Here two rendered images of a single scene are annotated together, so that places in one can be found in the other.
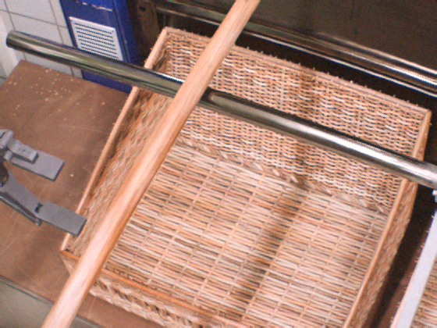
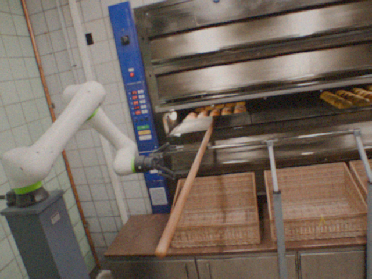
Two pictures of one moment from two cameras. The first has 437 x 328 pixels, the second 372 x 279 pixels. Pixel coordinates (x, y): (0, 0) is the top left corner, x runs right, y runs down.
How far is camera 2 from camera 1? 1.14 m
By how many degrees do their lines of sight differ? 45
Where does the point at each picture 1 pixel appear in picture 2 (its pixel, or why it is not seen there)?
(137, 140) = not seen: hidden behind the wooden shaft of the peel
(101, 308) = (181, 249)
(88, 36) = (155, 193)
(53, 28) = (142, 199)
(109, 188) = not seen: hidden behind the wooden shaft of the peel
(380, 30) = (235, 153)
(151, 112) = not seen: hidden behind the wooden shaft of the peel
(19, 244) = (148, 246)
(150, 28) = (173, 186)
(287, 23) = (211, 162)
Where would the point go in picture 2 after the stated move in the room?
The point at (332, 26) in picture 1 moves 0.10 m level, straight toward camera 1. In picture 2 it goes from (222, 158) to (227, 162)
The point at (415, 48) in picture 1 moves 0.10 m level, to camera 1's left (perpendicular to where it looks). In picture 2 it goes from (244, 154) to (233, 158)
